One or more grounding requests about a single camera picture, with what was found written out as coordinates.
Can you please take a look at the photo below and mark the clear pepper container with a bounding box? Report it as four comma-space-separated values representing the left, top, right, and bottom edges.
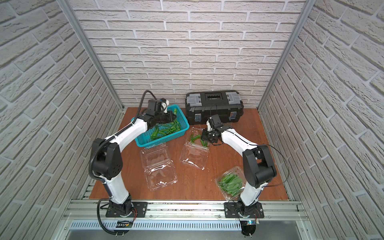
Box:
180, 127, 211, 170
215, 166, 247, 201

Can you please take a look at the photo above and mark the teal plastic basket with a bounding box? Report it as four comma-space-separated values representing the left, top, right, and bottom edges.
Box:
135, 105, 190, 148

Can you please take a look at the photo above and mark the clear clamshell container with peppers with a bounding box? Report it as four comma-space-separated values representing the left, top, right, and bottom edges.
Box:
141, 143, 178, 191

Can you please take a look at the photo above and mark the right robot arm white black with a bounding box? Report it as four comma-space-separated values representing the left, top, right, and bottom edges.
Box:
202, 115, 277, 216

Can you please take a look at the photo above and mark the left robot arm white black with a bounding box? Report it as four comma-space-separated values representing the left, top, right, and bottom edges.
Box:
88, 112, 177, 214

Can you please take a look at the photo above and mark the black toolbox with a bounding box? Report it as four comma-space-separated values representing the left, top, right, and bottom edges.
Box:
185, 90, 244, 125

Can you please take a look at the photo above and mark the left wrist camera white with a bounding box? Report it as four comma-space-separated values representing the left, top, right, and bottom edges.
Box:
160, 98, 169, 113

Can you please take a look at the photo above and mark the black corrugated cable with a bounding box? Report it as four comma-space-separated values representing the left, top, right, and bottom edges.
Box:
88, 89, 158, 181

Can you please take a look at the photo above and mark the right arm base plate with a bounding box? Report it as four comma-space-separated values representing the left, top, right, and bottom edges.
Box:
224, 202, 265, 219

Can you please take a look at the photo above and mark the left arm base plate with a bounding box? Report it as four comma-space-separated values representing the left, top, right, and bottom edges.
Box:
106, 201, 148, 218

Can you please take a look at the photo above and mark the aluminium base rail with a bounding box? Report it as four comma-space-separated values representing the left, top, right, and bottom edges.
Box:
58, 200, 311, 234

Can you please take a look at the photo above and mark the aluminium frame post left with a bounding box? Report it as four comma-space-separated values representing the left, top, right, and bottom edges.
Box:
58, 0, 124, 111

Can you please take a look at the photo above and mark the aluminium frame post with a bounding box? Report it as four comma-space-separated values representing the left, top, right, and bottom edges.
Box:
257, 0, 316, 111
58, 0, 124, 111

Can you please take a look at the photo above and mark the aluminium frame post right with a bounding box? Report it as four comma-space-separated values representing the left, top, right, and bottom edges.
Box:
257, 0, 316, 111

